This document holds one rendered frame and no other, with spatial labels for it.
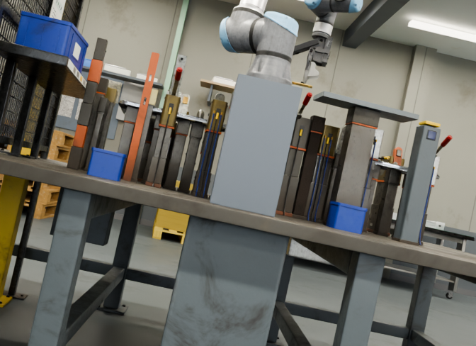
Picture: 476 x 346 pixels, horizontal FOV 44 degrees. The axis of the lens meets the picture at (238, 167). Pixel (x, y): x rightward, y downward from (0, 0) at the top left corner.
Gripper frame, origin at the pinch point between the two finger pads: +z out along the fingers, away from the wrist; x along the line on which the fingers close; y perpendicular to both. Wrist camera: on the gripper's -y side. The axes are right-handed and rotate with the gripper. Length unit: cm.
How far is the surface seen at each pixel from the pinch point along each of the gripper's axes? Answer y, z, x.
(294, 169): 5.9, 36.8, -11.9
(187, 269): -15, 78, -66
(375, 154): 34.8, 22.5, -2.7
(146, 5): -267, -184, 548
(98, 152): -55, 52, -53
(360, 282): 34, 68, -63
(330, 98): 12.1, 10.3, -27.3
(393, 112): 35.3, 8.7, -22.4
